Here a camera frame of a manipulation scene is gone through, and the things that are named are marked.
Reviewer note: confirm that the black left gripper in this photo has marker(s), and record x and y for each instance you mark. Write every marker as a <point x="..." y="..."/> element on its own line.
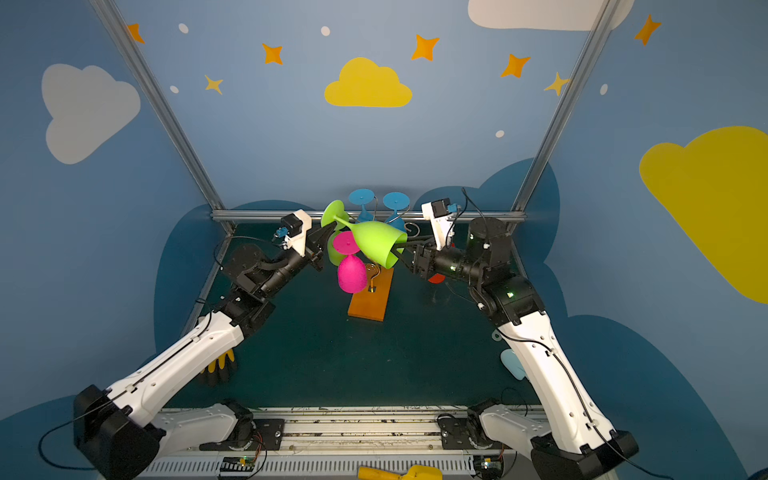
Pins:
<point x="315" y="241"/>

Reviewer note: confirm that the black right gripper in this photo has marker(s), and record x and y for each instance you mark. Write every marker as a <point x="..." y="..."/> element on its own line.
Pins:
<point x="420" y="260"/>

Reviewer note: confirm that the green wine glass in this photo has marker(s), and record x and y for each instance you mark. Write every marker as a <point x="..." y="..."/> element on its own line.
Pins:
<point x="335" y="257"/>
<point x="375" y="239"/>

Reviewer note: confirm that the red wine glass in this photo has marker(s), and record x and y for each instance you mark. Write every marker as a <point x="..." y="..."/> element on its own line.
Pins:
<point x="437" y="278"/>

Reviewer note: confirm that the pink wine glass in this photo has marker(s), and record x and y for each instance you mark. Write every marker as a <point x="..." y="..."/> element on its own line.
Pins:
<point x="351" y="273"/>

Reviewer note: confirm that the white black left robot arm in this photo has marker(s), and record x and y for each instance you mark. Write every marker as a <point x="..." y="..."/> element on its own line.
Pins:
<point x="121" y="430"/>

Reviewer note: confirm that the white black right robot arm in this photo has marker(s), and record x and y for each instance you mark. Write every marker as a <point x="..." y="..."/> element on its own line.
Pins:
<point x="577" y="441"/>

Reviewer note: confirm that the right blue wine glass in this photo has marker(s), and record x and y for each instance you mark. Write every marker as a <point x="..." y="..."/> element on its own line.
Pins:
<point x="398" y="203"/>

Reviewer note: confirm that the blue wine glass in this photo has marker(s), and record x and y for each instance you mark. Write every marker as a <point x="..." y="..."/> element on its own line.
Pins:
<point x="398" y="203"/>
<point x="361" y="198"/>

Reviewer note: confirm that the orange wooden rack base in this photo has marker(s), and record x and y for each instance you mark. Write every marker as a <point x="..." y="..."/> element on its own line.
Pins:
<point x="371" y="303"/>

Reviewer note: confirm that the left blue wine glass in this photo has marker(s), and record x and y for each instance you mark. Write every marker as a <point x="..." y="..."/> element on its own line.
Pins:
<point x="361" y="198"/>

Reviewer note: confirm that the light blue scoop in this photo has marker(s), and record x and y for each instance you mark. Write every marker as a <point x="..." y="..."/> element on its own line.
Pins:
<point x="513" y="364"/>

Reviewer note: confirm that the yellow black work glove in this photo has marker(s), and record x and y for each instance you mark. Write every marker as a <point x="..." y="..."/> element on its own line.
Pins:
<point x="219" y="370"/>

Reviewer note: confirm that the aluminium front base rails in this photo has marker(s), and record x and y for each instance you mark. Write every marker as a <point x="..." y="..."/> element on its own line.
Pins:
<point x="335" y="442"/>

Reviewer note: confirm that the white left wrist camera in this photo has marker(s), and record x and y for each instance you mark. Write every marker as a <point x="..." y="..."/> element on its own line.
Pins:
<point x="293" y="231"/>

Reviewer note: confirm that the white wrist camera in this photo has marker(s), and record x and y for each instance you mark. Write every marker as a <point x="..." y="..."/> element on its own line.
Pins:
<point x="293" y="231"/>
<point x="442" y="215"/>

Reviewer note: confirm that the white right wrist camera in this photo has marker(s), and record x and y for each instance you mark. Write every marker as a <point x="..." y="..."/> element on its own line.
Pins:
<point x="442" y="215"/>

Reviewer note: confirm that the gold wire glass rack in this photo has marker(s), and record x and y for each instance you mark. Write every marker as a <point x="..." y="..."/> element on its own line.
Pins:
<point x="380" y="239"/>

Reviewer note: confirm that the aluminium right corner post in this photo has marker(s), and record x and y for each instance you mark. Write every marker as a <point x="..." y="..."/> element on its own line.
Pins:
<point x="584" y="66"/>

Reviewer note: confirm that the aluminium corner post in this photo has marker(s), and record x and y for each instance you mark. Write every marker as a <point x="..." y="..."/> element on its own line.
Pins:
<point x="584" y="66"/>
<point x="113" y="22"/>

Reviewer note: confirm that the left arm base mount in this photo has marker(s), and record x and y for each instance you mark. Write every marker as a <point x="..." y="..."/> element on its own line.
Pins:
<point x="249" y="432"/>

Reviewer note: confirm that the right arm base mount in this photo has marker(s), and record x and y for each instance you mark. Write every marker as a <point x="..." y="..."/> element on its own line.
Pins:
<point x="466" y="432"/>

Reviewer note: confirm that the aluminium left corner post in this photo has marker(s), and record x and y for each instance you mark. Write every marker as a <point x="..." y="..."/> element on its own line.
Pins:
<point x="113" y="22"/>

